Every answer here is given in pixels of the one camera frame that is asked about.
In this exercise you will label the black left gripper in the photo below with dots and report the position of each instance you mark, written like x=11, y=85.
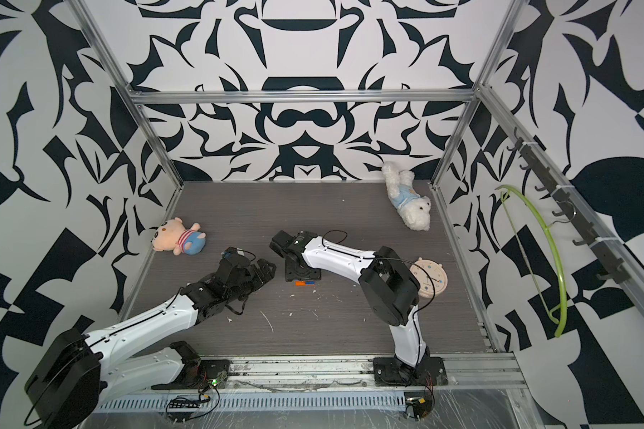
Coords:
x=258, y=276

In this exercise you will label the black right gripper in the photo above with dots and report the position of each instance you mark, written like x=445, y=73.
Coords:
x=307, y=276

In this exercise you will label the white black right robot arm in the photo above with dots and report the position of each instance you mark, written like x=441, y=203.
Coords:
x=390, y=288

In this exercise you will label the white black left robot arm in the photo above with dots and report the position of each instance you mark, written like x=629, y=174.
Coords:
x=80, y=372

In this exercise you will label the pink plush pig toy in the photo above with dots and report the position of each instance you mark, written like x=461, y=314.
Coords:
x=173, y=236

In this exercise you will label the white plush dog blue shirt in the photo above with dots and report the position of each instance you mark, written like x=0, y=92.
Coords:
x=412, y=208

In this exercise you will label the green plastic hoop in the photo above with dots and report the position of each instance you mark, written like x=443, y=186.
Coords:
x=558, y=314

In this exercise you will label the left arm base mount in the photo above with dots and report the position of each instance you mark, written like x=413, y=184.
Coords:
x=197, y=372

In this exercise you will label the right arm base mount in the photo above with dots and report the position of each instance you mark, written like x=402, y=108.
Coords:
x=392, y=372

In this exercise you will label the white slotted cable duct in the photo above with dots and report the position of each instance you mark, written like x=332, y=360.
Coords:
x=242, y=402

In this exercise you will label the black wall hook rack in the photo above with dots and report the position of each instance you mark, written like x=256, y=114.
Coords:
x=570, y=211

